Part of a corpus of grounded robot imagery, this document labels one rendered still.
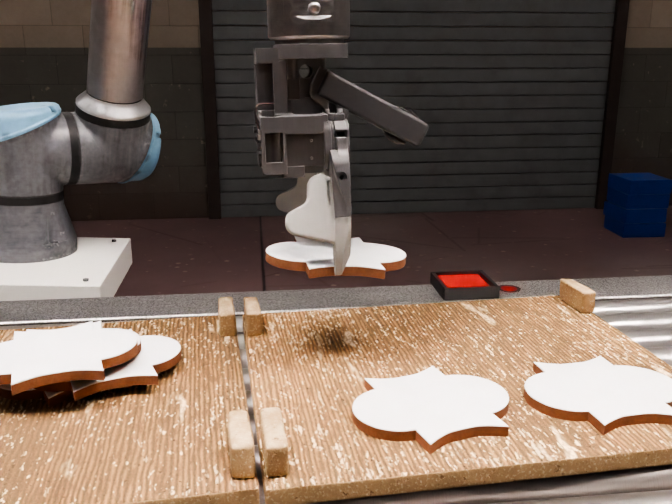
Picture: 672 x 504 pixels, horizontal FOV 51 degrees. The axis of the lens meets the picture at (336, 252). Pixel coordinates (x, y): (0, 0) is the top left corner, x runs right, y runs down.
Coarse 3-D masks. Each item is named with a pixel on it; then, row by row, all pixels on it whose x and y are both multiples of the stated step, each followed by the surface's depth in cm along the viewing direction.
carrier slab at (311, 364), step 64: (320, 320) 81; (384, 320) 81; (448, 320) 81; (512, 320) 81; (576, 320) 81; (256, 384) 66; (320, 384) 66; (512, 384) 66; (320, 448) 55; (384, 448) 55; (448, 448) 55; (512, 448) 55; (576, 448) 55; (640, 448) 55
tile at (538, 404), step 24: (600, 360) 68; (528, 384) 63; (552, 384) 63; (576, 384) 63; (600, 384) 63; (624, 384) 63; (648, 384) 63; (552, 408) 60; (576, 408) 59; (600, 408) 59; (624, 408) 59; (648, 408) 59; (600, 432) 57
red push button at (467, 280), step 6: (438, 276) 99; (444, 276) 99; (450, 276) 99; (456, 276) 99; (462, 276) 99; (468, 276) 99; (474, 276) 99; (444, 282) 97; (450, 282) 96; (456, 282) 96; (462, 282) 96; (468, 282) 96; (474, 282) 96; (480, 282) 96
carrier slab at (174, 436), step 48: (0, 336) 76; (192, 336) 76; (192, 384) 66; (240, 384) 66; (0, 432) 57; (48, 432) 57; (96, 432) 57; (144, 432) 57; (192, 432) 57; (0, 480) 51; (48, 480) 51; (96, 480) 51; (144, 480) 51; (192, 480) 51; (240, 480) 51
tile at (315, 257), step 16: (304, 240) 74; (352, 240) 75; (272, 256) 68; (288, 256) 68; (304, 256) 68; (320, 256) 68; (352, 256) 69; (368, 256) 69; (384, 256) 70; (400, 256) 70; (320, 272) 65; (352, 272) 66; (368, 272) 66; (384, 272) 66
